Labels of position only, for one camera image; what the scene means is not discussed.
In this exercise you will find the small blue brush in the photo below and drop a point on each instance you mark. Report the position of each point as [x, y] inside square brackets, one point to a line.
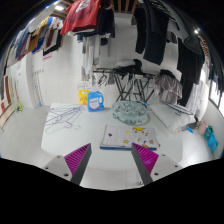
[189, 130]

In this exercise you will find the navy hanging garment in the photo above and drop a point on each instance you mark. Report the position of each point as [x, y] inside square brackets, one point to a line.
[106, 20]

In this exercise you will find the white hanging clothes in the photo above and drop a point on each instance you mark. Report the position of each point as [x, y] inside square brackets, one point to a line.
[89, 55]

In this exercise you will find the white star-print towel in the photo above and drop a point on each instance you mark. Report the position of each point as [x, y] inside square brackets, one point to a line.
[126, 136]

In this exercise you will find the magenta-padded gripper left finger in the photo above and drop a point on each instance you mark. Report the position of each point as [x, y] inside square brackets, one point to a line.
[77, 159]

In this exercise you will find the white pillow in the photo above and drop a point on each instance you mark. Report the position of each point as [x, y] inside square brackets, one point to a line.
[168, 118]

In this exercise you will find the yellow detergent bag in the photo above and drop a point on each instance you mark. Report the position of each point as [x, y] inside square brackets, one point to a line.
[82, 96]

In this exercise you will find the long black hanging garment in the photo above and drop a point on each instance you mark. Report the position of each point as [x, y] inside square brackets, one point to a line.
[188, 63]

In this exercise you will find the row of colourful hanging clothes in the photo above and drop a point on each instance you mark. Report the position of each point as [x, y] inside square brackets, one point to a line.
[33, 40]

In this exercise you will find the black folding drying rack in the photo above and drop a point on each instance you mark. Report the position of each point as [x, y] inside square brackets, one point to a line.
[121, 75]

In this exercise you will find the pink bucket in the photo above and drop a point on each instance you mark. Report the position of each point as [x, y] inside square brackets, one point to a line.
[203, 128]

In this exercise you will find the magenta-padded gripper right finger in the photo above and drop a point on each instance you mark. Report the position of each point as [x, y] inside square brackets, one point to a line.
[146, 159]

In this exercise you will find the teal slippers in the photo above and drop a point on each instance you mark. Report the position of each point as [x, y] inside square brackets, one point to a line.
[212, 141]

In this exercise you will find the blue detergent bottle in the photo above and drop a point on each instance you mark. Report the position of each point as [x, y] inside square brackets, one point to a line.
[96, 100]

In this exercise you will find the green hoop hanger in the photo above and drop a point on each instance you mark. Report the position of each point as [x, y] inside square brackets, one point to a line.
[180, 109]

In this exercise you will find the grey garment on rack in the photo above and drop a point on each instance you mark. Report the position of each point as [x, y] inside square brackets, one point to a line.
[167, 87]

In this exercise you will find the black hanging garments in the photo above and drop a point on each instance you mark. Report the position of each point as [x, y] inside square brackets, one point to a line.
[154, 33]

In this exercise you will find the red hanging shirt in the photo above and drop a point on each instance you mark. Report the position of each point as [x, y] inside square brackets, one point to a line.
[81, 16]

